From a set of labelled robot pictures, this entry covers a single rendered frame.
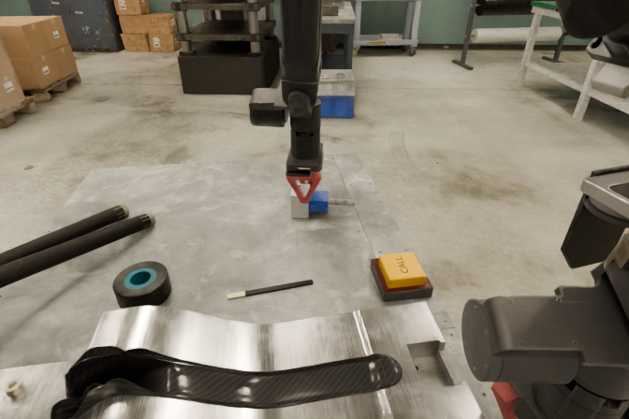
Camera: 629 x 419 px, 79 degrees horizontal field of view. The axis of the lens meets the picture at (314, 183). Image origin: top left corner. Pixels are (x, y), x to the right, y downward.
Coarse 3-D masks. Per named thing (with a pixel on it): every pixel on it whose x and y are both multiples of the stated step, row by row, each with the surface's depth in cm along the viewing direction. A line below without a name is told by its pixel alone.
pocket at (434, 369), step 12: (408, 348) 43; (420, 348) 44; (432, 348) 44; (444, 348) 44; (420, 360) 44; (432, 360) 44; (444, 360) 43; (420, 372) 43; (432, 372) 43; (444, 372) 43; (432, 384) 42; (444, 384) 42; (456, 384) 40
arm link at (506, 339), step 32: (576, 288) 26; (608, 288) 26; (480, 320) 28; (512, 320) 25; (544, 320) 25; (576, 320) 25; (608, 320) 25; (480, 352) 27; (512, 352) 25; (544, 352) 25; (576, 352) 24; (608, 352) 24
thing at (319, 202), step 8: (304, 184) 81; (304, 192) 78; (320, 192) 81; (328, 192) 81; (296, 200) 77; (312, 200) 78; (320, 200) 78; (328, 200) 78; (336, 200) 79; (344, 200) 79; (352, 200) 79; (296, 208) 78; (304, 208) 78; (312, 208) 79; (320, 208) 78; (328, 208) 79; (296, 216) 79; (304, 216) 79
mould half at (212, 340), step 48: (96, 336) 39; (144, 336) 39; (192, 336) 41; (240, 336) 43; (288, 336) 45; (336, 336) 44; (384, 336) 44; (432, 336) 44; (0, 384) 42; (48, 384) 42
